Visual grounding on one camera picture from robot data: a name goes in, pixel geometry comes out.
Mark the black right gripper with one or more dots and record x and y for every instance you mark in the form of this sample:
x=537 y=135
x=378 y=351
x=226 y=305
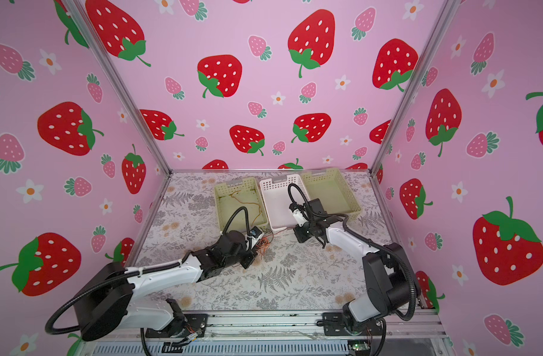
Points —
x=299 y=234

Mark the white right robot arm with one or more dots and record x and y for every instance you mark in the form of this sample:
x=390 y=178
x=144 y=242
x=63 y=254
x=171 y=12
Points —
x=391 y=287

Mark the right green perforated basket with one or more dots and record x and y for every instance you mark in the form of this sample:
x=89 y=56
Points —
x=331 y=188

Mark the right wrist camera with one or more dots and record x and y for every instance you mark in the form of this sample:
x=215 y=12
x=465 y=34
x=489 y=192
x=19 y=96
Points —
x=298 y=212

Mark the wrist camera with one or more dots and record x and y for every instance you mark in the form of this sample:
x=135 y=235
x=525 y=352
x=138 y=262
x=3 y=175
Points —
x=254 y=236
x=298 y=212

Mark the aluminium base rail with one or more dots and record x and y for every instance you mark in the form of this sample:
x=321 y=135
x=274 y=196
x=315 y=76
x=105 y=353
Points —
x=282 y=333

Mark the white perforated basket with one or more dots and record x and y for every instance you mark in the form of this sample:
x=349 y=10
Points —
x=276 y=199

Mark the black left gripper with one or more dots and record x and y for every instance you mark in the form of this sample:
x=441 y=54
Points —
x=251 y=256

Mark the left green perforated basket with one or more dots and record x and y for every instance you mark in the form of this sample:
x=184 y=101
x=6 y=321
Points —
x=231 y=195

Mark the green perforated basket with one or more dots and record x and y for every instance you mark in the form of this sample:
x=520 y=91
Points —
x=331 y=188
x=231 y=195

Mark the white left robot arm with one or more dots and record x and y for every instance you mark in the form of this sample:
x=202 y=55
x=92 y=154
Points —
x=113 y=299

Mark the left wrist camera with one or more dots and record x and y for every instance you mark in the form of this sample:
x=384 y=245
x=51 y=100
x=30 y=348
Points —
x=254 y=236

